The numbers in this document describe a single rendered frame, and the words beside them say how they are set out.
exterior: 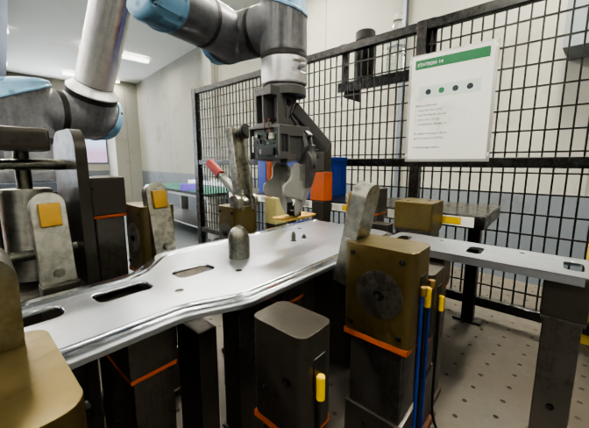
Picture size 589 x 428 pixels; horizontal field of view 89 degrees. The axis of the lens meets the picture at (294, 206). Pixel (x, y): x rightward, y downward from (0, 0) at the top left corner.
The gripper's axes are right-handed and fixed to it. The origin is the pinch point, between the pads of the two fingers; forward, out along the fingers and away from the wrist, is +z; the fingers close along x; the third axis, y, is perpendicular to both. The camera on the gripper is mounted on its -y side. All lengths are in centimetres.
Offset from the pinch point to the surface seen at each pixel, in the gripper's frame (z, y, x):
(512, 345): 37, -45, 31
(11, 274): -3.0, 38.9, 15.4
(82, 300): 5.8, 32.8, -0.8
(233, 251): 4.8, 14.1, 0.3
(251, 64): -153, -287, -338
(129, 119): -123, -310, -888
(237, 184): -3.5, 1.7, -13.9
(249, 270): 6.1, 15.6, 5.5
